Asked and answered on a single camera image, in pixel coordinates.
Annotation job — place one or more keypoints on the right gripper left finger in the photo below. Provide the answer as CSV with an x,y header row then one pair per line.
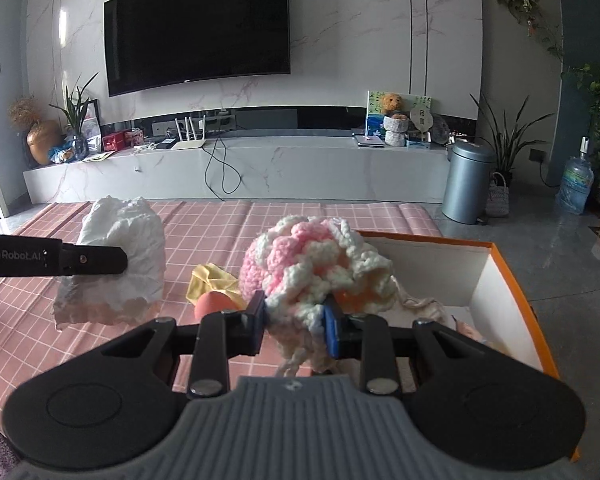
x,y
121,399

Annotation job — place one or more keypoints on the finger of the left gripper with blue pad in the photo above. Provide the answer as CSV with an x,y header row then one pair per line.
x,y
92,260

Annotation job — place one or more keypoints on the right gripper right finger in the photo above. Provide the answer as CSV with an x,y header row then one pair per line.
x,y
469,401

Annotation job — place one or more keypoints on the white cloth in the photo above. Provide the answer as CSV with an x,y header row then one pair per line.
x,y
131,297

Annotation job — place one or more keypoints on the pink makeup sponge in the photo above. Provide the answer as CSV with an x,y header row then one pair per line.
x,y
213,302

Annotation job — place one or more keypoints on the pink white crochet hat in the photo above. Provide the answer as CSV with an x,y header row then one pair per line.
x,y
298,264

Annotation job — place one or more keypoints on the pink checkered tablecloth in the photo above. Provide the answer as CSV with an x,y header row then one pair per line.
x,y
196,233

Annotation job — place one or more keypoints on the red box on cabinet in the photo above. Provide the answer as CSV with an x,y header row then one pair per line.
x,y
114,142

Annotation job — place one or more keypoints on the gold round vase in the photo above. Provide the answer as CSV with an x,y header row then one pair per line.
x,y
42,137

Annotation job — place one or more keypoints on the yellow cloth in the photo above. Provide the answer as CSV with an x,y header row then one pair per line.
x,y
211,278

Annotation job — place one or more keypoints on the orange storage box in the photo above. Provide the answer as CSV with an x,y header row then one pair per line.
x,y
373,434

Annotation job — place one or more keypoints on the green plant in glass vase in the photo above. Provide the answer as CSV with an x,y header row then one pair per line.
x,y
75,108

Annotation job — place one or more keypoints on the white wifi router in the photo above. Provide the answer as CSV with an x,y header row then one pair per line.
x,y
191,134

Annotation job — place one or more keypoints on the grey metal trash bin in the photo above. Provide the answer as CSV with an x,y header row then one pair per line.
x,y
467,186

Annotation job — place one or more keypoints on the white marble tv cabinet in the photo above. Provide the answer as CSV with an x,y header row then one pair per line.
x,y
252,168

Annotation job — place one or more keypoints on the blue water bottle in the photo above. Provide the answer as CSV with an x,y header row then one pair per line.
x,y
577,180

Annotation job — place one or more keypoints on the potted leafy floor plant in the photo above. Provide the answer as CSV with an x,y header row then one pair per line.
x,y
507,140

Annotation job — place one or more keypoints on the teddy bear figurine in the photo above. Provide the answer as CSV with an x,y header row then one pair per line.
x,y
395,121

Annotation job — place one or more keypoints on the black wall television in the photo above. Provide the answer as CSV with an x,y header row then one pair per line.
x,y
155,43

